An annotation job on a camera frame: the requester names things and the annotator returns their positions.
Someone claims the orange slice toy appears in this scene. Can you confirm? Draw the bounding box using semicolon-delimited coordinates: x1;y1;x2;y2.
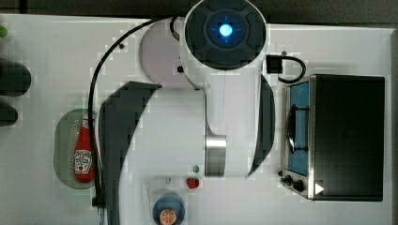
160;209;177;225

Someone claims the dark object left upper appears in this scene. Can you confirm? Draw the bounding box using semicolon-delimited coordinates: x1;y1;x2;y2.
0;58;32;97

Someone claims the lilac round plate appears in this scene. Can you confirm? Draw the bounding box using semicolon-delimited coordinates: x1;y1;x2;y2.
139;19;191;89

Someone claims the green oval strainer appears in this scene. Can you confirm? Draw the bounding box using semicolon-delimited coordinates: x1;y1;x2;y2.
54;109;94;189

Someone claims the red felt ketchup bottle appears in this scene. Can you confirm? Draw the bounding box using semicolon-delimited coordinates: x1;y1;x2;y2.
73;118;94;183

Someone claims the red felt strawberry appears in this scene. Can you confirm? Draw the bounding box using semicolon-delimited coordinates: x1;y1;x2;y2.
187;177;200;188

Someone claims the black plug with cable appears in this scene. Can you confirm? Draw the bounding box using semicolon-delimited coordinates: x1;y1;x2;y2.
266;54;307;83

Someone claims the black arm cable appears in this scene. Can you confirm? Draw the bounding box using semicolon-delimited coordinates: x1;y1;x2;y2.
87;16;176;208

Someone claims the dark object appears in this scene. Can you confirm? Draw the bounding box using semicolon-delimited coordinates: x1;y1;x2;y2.
0;58;32;97
0;104;18;127

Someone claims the blue bowl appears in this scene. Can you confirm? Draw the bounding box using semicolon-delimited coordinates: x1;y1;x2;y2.
152;194;185;225

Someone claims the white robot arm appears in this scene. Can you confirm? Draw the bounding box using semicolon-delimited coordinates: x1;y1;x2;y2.
96;0;275;225

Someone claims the green object at edge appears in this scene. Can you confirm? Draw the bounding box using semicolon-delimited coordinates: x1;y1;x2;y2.
0;26;8;38

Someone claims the dark object left lower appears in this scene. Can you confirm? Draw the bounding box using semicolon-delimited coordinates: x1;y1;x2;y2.
0;104;18;127

